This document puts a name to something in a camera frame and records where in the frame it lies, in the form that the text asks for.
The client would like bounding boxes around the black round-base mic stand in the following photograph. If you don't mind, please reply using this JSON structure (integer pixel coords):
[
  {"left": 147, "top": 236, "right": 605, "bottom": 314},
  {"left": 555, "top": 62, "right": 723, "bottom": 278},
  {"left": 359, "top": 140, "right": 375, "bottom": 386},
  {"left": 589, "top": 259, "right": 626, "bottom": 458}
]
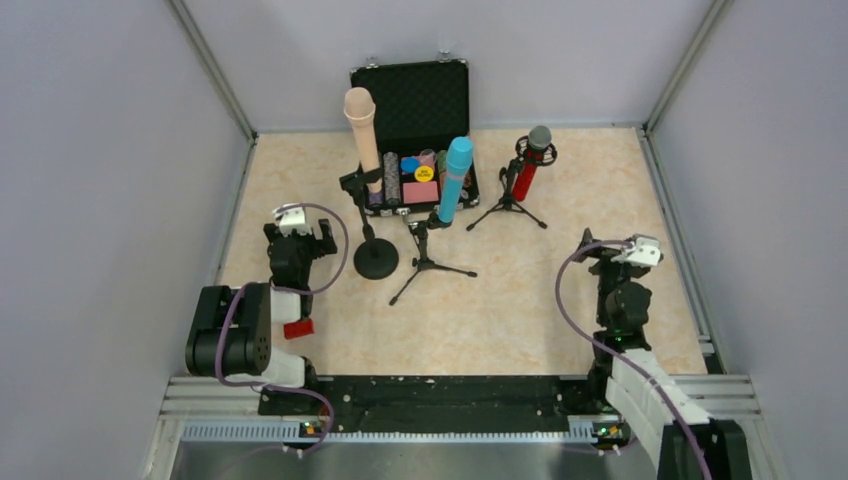
[{"left": 339, "top": 167, "right": 399, "bottom": 280}]

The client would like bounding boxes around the peach pink microphone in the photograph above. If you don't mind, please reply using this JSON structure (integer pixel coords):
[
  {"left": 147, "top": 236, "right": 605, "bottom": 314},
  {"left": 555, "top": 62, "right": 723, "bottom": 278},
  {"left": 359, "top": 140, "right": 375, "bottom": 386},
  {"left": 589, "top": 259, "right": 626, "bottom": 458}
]
[{"left": 344, "top": 87, "right": 383, "bottom": 204}]

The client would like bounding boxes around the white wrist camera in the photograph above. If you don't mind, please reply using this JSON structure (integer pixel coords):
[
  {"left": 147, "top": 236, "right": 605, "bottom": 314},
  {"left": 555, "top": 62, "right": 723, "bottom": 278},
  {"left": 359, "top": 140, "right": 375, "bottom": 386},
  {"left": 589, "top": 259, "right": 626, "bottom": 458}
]
[
  {"left": 611, "top": 234, "right": 664, "bottom": 268},
  {"left": 272, "top": 204, "right": 313, "bottom": 237}
]

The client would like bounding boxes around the black poker chip case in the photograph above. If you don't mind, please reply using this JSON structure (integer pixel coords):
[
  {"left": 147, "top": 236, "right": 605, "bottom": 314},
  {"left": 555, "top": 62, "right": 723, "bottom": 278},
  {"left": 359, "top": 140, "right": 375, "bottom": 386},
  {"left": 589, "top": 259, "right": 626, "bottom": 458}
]
[{"left": 349, "top": 50, "right": 481, "bottom": 227}]

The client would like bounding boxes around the black tripod shock-mount stand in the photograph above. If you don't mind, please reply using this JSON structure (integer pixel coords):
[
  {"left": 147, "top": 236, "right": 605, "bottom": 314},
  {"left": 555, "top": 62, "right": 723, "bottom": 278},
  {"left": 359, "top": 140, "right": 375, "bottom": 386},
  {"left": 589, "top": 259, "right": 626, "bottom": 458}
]
[{"left": 466, "top": 144, "right": 548, "bottom": 231}]

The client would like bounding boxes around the red glitter microphone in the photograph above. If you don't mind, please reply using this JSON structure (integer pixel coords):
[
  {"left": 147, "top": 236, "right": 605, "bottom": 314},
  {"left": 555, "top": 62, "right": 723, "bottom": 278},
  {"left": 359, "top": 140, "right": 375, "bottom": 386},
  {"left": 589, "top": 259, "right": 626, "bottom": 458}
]
[{"left": 512, "top": 125, "right": 558, "bottom": 202}]

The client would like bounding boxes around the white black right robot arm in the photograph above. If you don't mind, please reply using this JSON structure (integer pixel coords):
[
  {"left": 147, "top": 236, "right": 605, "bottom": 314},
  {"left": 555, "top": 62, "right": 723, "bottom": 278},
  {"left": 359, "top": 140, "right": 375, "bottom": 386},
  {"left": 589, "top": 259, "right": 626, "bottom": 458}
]
[{"left": 570, "top": 229, "right": 753, "bottom": 479}]

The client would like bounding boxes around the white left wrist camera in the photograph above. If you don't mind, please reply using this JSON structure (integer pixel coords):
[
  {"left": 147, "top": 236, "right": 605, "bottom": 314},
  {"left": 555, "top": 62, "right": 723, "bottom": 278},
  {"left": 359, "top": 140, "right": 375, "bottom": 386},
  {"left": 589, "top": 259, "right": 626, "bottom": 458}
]
[{"left": 272, "top": 204, "right": 313, "bottom": 237}]

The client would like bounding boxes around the blue toy microphone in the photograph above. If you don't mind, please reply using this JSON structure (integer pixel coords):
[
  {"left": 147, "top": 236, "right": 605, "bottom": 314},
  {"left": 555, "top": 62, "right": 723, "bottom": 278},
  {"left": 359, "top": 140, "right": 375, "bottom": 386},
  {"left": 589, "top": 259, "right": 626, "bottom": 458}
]
[{"left": 437, "top": 136, "right": 473, "bottom": 224}]

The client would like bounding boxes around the yellow big blind button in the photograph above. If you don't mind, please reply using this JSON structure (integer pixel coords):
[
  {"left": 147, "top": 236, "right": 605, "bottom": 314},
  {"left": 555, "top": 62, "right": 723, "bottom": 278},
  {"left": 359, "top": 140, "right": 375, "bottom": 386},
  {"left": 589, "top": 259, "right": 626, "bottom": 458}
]
[{"left": 414, "top": 165, "right": 435, "bottom": 183}]

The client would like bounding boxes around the pink card deck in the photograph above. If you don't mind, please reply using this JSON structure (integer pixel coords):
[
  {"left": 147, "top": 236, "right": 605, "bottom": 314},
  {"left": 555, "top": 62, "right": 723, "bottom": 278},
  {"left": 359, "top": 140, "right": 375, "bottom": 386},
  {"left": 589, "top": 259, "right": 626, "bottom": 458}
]
[{"left": 402, "top": 181, "right": 439, "bottom": 204}]

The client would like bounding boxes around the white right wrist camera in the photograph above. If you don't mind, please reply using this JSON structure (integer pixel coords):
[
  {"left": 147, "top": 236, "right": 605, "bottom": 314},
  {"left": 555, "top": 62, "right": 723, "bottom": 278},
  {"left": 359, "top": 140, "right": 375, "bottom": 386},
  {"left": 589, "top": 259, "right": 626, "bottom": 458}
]
[{"left": 611, "top": 234, "right": 664, "bottom": 268}]

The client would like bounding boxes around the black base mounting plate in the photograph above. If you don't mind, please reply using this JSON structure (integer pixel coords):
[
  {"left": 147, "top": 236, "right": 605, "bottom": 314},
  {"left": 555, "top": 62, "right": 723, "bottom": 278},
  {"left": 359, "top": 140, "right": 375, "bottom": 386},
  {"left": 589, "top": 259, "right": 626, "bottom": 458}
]
[{"left": 315, "top": 375, "right": 602, "bottom": 434}]

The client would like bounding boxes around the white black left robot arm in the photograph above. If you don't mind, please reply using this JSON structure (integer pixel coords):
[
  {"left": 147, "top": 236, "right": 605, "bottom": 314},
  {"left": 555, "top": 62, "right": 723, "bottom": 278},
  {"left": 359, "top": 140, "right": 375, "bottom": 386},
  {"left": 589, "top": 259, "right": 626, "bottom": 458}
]
[{"left": 185, "top": 219, "right": 338, "bottom": 389}]

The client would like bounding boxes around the black tripod clip mic stand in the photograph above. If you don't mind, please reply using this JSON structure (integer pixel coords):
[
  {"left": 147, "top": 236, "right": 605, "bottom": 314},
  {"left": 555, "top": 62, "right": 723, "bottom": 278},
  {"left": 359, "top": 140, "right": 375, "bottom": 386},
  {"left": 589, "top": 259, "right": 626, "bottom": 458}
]
[{"left": 389, "top": 212, "right": 478, "bottom": 306}]

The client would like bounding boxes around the blue dealer button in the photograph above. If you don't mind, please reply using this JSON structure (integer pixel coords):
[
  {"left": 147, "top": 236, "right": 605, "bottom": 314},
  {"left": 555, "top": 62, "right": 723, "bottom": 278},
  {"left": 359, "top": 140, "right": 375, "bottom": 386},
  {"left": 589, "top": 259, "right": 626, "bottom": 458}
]
[{"left": 399, "top": 156, "right": 420, "bottom": 175}]

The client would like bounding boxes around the small red block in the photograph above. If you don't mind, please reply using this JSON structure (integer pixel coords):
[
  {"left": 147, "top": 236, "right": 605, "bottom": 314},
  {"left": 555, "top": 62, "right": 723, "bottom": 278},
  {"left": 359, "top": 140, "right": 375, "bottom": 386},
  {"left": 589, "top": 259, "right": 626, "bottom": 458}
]
[{"left": 283, "top": 318, "right": 315, "bottom": 340}]

